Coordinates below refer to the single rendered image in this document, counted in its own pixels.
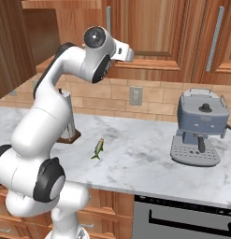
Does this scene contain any grey wall outlet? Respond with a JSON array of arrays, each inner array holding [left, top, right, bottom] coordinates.
[[129, 86, 144, 106]]

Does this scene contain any grey cabinet door handle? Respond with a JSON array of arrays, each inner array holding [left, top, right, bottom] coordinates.
[[206, 6, 225, 73], [106, 6, 112, 35]]

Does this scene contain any steel dishwasher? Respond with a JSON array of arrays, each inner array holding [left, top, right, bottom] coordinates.
[[132, 194, 231, 239]]

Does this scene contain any grey espresso coffee machine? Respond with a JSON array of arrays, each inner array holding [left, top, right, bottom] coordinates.
[[169, 88, 231, 168]]

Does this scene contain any wooden drawer front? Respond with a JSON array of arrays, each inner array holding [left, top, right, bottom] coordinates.
[[0, 214, 29, 239], [75, 210, 117, 239]]

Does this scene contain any tall wooden cabinet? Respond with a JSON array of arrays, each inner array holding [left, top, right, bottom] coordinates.
[[0, 0, 37, 103]]

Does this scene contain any black dishwasher handle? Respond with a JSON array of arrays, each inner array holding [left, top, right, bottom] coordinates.
[[148, 208, 231, 238]]

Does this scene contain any grey cylinder on wooden base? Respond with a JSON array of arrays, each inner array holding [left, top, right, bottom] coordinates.
[[55, 88, 82, 145]]

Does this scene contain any wooden wall cabinet door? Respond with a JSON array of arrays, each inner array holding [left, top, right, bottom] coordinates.
[[102, 0, 202, 72], [195, 0, 231, 76], [55, 0, 104, 48]]

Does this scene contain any green raw fish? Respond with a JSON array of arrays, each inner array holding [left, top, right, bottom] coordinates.
[[90, 137, 106, 161]]

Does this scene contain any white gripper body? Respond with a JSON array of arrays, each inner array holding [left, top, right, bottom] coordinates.
[[122, 44, 136, 63]]

